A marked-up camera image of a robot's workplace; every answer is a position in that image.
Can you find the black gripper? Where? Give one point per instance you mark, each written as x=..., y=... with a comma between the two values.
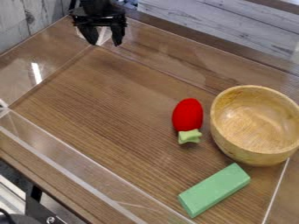
x=97, y=13

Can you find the red plush strawberry toy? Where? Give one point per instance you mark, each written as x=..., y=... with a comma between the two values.
x=186, y=120

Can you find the wooden bowl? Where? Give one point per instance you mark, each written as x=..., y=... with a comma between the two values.
x=253, y=125

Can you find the black table leg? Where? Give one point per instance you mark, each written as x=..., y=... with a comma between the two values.
x=36, y=193

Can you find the green rectangular block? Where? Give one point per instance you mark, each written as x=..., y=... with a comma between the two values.
x=212, y=190

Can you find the clear acrylic corner bracket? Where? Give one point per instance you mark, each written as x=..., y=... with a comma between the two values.
x=104, y=36

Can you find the clear acrylic tray wall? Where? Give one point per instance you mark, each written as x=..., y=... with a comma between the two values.
x=85, y=123

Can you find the black metal bracket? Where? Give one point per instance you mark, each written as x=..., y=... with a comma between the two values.
x=37, y=211

